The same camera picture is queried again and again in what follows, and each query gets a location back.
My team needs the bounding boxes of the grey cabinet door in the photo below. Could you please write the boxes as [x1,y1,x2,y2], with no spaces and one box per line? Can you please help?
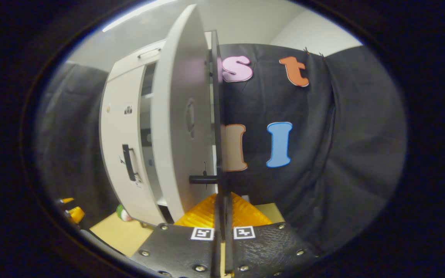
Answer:
[99,64,165,226]
[151,4,227,232]

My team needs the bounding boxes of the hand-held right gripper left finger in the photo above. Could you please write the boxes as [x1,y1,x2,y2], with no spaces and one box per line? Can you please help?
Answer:
[132,192,222,278]

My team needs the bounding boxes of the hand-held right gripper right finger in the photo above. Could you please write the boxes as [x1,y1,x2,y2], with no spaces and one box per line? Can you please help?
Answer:
[226,191,320,278]

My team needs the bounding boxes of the watermelon plush toy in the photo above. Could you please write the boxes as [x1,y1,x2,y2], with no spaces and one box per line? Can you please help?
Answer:
[116,205,133,222]

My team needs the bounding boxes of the grey double-door shoe cabinet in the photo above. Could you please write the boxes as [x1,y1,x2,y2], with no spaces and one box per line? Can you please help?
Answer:
[99,31,223,228]

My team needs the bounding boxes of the black backdrop cloth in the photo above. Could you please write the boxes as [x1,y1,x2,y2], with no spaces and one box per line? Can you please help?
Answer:
[35,43,408,255]

